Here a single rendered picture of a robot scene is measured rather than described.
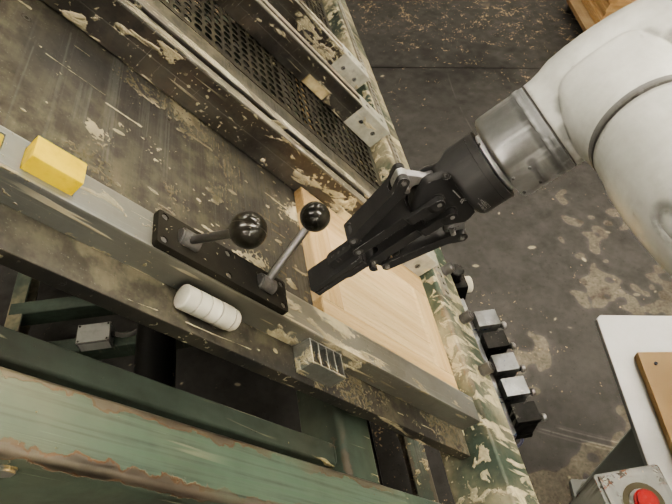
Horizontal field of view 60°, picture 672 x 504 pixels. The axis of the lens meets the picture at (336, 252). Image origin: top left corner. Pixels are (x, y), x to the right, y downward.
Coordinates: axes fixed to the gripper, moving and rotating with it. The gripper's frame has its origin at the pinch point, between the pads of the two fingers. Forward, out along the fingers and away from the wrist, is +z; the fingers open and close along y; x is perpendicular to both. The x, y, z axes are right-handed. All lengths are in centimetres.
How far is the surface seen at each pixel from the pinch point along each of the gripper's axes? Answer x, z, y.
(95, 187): 5.7, 11.7, -22.9
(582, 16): 295, -80, 233
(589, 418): 36, 16, 171
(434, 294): 32, 12, 57
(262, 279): 4.0, 9.9, -1.3
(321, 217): 8.0, 0.3, -0.5
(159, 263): 1.9, 13.3, -13.6
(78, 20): 38.3, 14.5, -27.7
